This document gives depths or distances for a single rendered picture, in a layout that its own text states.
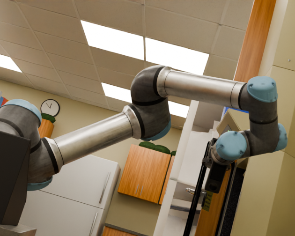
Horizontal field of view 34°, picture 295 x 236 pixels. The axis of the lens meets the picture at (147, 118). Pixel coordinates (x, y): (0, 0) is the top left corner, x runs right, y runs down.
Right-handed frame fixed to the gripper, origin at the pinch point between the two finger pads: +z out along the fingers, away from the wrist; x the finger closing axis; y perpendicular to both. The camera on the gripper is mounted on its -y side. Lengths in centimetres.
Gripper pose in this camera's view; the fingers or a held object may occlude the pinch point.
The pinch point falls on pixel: (211, 168)
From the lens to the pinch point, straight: 162.3
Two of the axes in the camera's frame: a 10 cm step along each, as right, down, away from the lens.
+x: -9.6, -2.7, 0.5
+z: -0.1, 2.3, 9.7
